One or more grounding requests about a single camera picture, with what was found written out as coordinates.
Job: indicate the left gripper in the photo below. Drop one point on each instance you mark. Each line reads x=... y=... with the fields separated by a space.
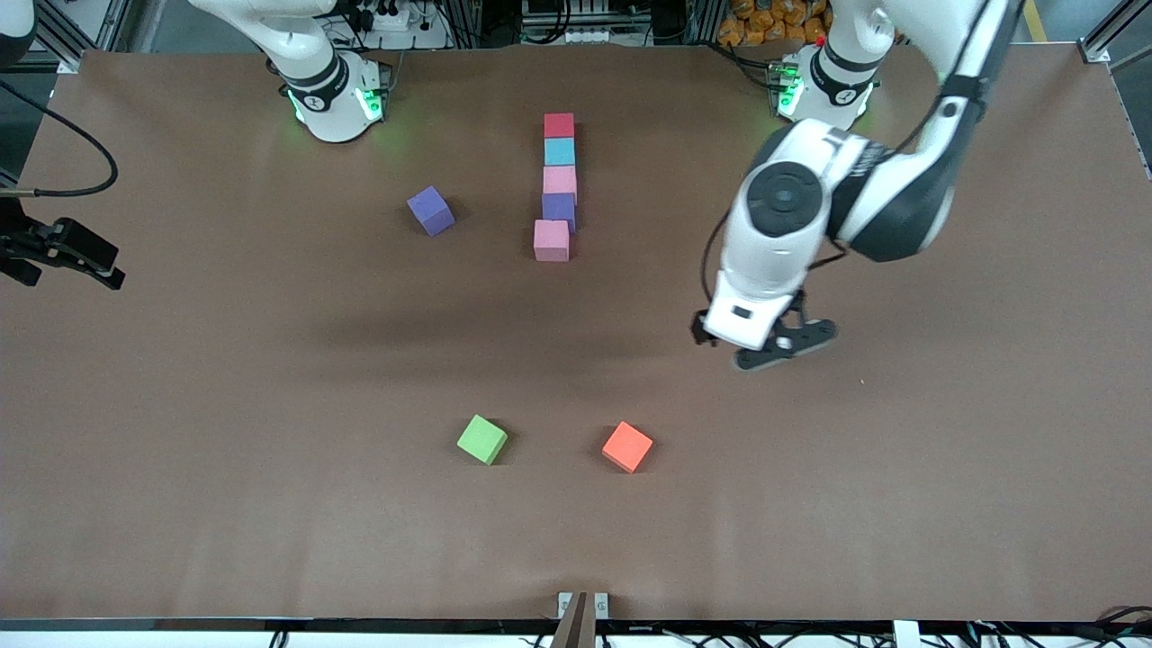
x=698 y=330

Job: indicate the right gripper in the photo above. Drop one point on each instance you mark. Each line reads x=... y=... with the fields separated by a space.
x=20 y=243

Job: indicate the pink foam cube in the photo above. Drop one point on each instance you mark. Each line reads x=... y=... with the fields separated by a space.
x=559 y=180
x=551 y=241

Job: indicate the purple foam cube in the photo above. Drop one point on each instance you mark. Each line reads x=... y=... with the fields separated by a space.
x=558 y=211
x=432 y=211

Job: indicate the cyan foam cube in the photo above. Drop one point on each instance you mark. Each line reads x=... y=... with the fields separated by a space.
x=560 y=152

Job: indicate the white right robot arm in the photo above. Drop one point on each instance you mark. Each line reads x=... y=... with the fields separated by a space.
x=324 y=90

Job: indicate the orange foam cube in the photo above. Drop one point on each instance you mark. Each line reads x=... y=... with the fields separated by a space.
x=627 y=446

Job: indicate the red foam cube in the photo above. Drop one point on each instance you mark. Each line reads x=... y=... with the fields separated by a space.
x=559 y=126

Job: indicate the green foam cube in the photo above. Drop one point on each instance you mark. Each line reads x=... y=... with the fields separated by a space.
x=482 y=439

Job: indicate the pile of orange objects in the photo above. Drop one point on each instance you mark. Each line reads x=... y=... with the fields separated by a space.
x=765 y=20

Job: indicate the white power strip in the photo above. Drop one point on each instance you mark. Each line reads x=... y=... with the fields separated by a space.
x=391 y=16
x=580 y=36

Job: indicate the aluminium frame corner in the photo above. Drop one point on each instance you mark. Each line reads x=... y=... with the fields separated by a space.
x=68 y=65
x=1094 y=51

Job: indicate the metal table edge bracket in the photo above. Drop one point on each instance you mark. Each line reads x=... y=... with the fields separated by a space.
x=601 y=605

